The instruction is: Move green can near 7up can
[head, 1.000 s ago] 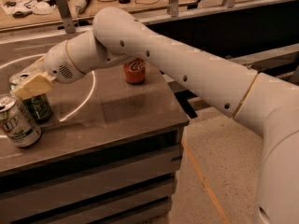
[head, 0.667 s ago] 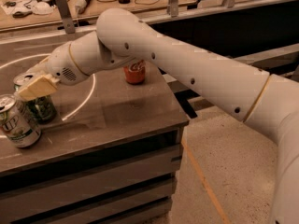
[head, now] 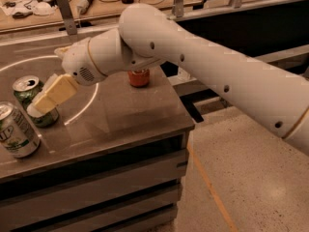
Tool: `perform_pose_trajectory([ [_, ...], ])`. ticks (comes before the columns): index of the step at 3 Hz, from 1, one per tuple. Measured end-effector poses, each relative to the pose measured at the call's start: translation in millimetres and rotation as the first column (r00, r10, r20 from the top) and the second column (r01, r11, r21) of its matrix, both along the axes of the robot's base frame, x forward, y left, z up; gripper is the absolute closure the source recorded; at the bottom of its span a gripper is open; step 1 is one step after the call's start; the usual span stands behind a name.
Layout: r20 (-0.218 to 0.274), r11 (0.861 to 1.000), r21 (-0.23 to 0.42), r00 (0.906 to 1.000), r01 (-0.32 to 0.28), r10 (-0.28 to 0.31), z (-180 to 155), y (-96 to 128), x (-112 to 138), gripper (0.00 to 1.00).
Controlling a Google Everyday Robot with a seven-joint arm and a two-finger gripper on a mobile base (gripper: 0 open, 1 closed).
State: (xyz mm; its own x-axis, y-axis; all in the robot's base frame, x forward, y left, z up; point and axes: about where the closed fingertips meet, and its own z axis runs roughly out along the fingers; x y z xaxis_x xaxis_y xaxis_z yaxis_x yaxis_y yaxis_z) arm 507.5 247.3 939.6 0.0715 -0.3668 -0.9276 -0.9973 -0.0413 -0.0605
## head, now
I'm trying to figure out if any silver 7up can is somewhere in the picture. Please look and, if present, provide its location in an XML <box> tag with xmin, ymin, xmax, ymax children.
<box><xmin>0</xmin><ymin>101</ymin><xmax>41</xmax><ymax>159</ymax></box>

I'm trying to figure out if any white face mask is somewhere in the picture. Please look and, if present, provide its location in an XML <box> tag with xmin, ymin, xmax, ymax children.
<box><xmin>33</xmin><ymin>2</ymin><xmax>56</xmax><ymax>16</ymax></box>

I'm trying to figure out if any white handheld tool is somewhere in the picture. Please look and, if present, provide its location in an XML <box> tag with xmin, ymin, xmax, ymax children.
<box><xmin>76</xmin><ymin>0</ymin><xmax>94</xmax><ymax>15</ymax></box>

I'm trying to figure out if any grey metal bracket left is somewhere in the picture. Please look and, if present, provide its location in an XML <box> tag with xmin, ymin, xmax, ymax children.
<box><xmin>56</xmin><ymin>0</ymin><xmax>77</xmax><ymax>35</ymax></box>

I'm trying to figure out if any clear sanitizer bottle left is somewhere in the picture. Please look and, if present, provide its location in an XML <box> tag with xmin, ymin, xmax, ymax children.
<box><xmin>178</xmin><ymin>67</ymin><xmax>190</xmax><ymax>81</ymax></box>

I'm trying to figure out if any red Coca-Cola can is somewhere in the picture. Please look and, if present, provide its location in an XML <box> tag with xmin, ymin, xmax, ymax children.
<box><xmin>127</xmin><ymin>70</ymin><xmax>150</xmax><ymax>88</ymax></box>

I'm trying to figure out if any green soda can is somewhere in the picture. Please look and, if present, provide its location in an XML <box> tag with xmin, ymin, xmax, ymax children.
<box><xmin>13</xmin><ymin>75</ymin><xmax>59</xmax><ymax>128</ymax></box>

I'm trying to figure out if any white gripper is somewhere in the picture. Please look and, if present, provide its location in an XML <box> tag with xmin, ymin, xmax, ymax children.
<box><xmin>26</xmin><ymin>38</ymin><xmax>106</xmax><ymax>118</ymax></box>

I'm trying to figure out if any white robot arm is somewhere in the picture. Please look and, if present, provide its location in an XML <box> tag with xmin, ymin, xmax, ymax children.
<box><xmin>26</xmin><ymin>4</ymin><xmax>309</xmax><ymax>155</ymax></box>

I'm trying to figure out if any grey drawer cabinet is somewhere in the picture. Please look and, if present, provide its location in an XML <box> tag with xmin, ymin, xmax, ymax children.
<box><xmin>0</xmin><ymin>130</ymin><xmax>191</xmax><ymax>232</ymax></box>

